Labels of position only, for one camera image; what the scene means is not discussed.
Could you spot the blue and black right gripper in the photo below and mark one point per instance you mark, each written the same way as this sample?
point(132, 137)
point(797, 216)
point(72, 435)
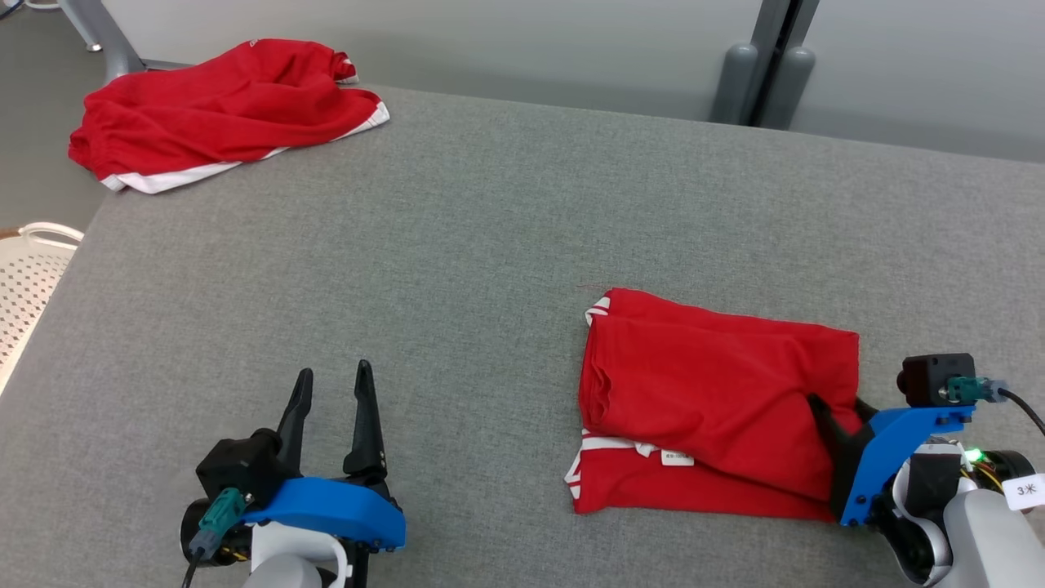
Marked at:
point(890, 441)

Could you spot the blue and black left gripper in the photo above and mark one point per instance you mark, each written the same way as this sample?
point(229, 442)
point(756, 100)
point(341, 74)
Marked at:
point(326, 502)

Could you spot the red white-trimmed basketball jersey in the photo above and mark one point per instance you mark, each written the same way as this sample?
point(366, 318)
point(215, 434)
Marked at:
point(718, 384)

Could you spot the red white-banded basketball shorts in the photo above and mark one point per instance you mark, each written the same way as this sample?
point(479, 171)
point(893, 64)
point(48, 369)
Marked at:
point(229, 106)

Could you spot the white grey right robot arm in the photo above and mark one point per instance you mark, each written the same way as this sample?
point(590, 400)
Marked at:
point(996, 547)

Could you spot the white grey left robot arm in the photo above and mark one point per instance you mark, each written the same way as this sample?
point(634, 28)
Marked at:
point(286, 576)

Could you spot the white paper label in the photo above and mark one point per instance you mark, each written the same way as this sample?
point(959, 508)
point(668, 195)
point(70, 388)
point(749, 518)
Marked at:
point(1024, 492)

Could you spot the grey cylindrical bumper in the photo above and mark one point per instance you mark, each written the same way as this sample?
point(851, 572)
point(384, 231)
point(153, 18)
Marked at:
point(735, 86)
point(788, 90)

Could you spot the white perforated laundry basket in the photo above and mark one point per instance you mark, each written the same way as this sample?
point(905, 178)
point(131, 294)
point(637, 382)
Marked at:
point(24, 286)

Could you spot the grey metal table leg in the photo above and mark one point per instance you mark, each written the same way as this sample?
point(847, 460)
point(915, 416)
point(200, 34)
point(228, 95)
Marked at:
point(102, 33)

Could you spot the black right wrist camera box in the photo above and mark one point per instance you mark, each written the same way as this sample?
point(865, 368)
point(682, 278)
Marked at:
point(935, 377)

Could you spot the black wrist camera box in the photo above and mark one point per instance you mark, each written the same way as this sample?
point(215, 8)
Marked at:
point(935, 377)
point(237, 465)

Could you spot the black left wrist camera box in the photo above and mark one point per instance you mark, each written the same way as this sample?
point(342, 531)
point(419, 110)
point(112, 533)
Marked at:
point(237, 465)

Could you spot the grey partition post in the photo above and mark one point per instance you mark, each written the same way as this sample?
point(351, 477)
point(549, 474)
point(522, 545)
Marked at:
point(771, 33)

